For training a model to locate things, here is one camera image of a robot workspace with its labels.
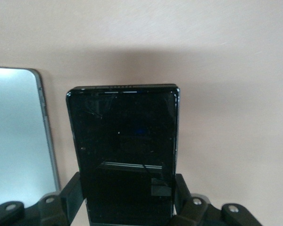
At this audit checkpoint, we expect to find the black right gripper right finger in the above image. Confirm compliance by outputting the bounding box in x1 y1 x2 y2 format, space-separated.
172 173 262 226

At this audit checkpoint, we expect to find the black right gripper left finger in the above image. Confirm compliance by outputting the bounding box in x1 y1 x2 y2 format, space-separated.
0 172 88 226

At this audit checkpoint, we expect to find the black smartphone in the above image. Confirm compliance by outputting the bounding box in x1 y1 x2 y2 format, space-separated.
66 83 181 224

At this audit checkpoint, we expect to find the silver closed laptop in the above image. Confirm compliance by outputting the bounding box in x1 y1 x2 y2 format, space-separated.
0 67 61 208

